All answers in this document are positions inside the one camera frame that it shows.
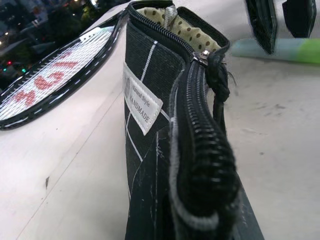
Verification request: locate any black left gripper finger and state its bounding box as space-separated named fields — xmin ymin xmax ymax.
xmin=126 ymin=124 xmax=191 ymax=240

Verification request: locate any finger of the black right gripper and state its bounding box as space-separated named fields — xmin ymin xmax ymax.
xmin=245 ymin=0 xmax=278 ymax=55
xmin=281 ymin=0 xmax=319 ymax=39

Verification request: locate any black white-grid zip pouch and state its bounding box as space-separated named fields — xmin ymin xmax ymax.
xmin=122 ymin=0 xmax=243 ymax=240

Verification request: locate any green highlighter with blue cap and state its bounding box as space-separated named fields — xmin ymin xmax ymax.
xmin=230 ymin=37 xmax=320 ymax=65

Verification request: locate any black badminton racket red print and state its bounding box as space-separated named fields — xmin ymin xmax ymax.
xmin=0 ymin=8 xmax=127 ymax=132

